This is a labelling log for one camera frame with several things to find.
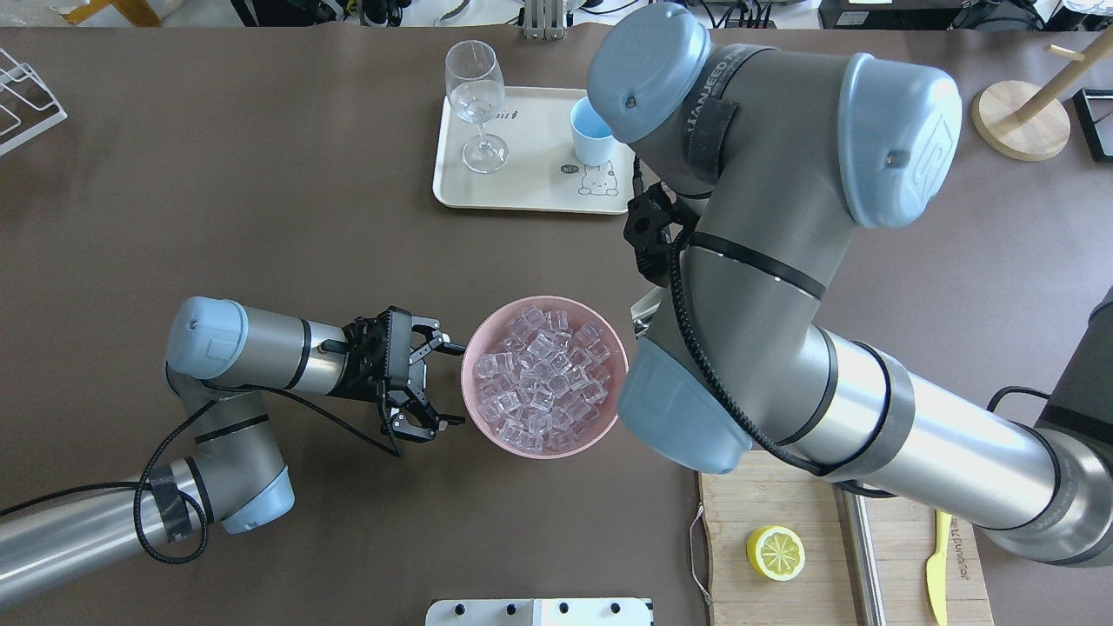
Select pink bowl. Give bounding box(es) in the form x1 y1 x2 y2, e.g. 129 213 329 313
461 296 630 460

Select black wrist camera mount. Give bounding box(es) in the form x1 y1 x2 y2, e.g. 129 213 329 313
623 182 699 288

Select yellow lemon half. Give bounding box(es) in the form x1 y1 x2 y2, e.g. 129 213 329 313
746 524 806 581

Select cream serving tray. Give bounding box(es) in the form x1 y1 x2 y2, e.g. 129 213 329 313
432 86 636 216

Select wooden glass stand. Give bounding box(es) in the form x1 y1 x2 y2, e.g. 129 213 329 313
971 29 1112 162

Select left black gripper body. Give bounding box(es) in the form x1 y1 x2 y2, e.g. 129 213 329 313
329 306 429 415

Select white pillar with base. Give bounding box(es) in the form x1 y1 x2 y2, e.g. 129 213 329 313
425 596 654 625

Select clear wine glass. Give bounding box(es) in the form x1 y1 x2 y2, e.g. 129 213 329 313
444 40 509 174

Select black tray with glasses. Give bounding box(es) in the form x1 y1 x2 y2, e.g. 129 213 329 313
1070 88 1112 163

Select wooden cutting board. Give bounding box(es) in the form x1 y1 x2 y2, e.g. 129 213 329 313
689 449 994 626

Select metal ice scoop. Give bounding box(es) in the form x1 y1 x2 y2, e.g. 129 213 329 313
630 286 672 338

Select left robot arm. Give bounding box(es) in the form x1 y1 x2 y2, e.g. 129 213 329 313
1 296 465 609

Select white cup rack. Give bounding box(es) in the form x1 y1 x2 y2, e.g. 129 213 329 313
1 49 68 156

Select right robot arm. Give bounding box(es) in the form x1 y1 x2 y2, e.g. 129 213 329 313
588 3 1110 567

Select clear ice cubes pile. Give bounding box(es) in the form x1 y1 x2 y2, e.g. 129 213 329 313
473 306 613 453

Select blue plastic cup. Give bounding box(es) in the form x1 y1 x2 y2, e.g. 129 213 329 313
570 97 615 167

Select yellow plastic knife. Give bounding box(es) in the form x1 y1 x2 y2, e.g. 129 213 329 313
923 509 951 625

